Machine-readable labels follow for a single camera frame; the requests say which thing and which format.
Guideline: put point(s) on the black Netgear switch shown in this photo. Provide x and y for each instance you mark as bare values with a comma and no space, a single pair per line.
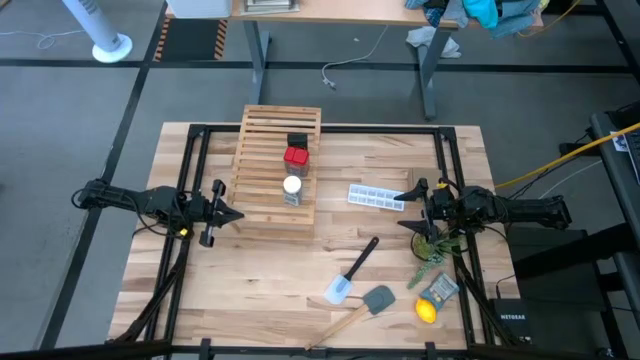
512,320

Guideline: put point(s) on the grey flat tray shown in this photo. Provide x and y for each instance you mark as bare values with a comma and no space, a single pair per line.
270,6

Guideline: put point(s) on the green artificial plant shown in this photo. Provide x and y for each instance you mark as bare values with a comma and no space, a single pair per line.
430,252

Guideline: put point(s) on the blue grey packet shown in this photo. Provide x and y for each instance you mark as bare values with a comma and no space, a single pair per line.
440,290

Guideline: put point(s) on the bagel seasoning jar white lid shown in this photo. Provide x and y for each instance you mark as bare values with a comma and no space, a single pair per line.
292,186

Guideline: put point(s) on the white ice cube tray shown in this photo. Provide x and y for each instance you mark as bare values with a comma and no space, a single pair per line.
372,196

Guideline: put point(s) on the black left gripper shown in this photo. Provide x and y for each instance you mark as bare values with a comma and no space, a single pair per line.
207,212

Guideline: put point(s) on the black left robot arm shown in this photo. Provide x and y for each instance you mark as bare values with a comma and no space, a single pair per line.
135,200

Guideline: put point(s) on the spice jar red lid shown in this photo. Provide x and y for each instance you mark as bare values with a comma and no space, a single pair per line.
296,156

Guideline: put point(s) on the black metal table frame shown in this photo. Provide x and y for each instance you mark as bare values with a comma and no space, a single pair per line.
200,150

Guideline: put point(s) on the wooden desk grey legs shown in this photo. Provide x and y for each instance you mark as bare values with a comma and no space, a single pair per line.
350,12

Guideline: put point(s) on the white cloth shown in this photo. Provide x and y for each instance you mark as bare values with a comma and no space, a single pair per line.
432,40

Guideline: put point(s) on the yellow lemon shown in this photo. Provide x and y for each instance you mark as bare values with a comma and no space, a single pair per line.
426,311

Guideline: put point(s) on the green black pepper tin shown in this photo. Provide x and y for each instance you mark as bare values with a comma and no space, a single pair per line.
297,140

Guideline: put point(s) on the black side table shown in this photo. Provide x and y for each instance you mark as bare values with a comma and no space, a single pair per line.
620,200

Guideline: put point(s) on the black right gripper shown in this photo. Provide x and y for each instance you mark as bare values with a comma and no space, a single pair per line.
447,206

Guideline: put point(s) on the white box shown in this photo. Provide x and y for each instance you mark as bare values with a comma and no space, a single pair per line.
200,7

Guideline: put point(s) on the white tower fan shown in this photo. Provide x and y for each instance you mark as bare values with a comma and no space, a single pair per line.
97,25

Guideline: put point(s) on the black mat hazard stripes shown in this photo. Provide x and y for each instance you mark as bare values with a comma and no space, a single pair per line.
192,40

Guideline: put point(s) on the wooden slatted shelf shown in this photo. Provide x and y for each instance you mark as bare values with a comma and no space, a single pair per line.
260,165

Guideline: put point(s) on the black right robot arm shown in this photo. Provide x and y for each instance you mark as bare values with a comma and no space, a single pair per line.
520,210

